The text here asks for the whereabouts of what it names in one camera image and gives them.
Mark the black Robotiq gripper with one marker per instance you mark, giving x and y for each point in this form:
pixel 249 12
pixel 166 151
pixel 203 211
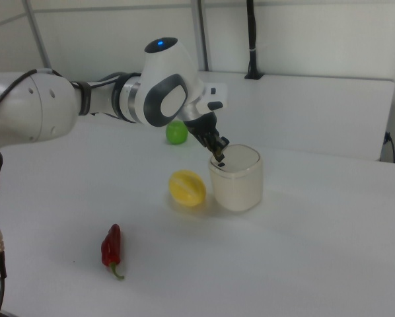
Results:
pixel 204 128

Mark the cream mini garbage bin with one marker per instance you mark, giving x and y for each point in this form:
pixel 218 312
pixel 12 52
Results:
pixel 237 188

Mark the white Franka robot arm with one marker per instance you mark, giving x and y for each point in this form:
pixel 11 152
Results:
pixel 45 105

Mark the green toy apple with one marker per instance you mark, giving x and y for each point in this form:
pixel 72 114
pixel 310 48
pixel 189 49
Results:
pixel 177 135

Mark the yellow striped toy melon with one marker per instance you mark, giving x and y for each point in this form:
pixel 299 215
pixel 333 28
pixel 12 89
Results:
pixel 187 188

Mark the red toy chili pepper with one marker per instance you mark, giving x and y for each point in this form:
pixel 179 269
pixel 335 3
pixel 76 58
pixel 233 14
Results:
pixel 111 246

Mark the grey aluminium frame post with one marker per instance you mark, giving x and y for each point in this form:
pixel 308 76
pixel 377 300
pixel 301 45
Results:
pixel 201 33

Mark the black camera stand pole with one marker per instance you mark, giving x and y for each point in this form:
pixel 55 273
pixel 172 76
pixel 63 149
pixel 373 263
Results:
pixel 252 33

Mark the slanted grey frame post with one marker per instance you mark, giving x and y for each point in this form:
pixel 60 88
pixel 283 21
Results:
pixel 39 33

